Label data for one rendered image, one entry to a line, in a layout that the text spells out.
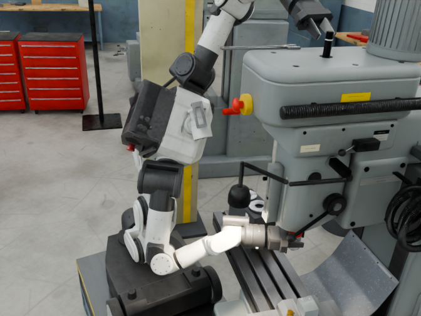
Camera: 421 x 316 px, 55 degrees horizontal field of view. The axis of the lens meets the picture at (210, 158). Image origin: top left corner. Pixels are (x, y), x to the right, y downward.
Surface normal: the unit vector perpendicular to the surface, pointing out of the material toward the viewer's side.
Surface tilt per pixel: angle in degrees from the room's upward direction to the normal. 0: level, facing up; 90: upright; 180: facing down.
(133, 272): 0
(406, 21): 90
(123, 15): 90
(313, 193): 90
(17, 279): 0
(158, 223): 70
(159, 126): 58
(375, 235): 90
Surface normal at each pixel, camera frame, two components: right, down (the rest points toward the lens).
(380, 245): -0.96, 0.09
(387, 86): 0.26, 0.46
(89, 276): 0.04, -0.88
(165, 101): 0.42, -0.09
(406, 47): -0.36, 0.43
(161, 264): 0.00, 0.14
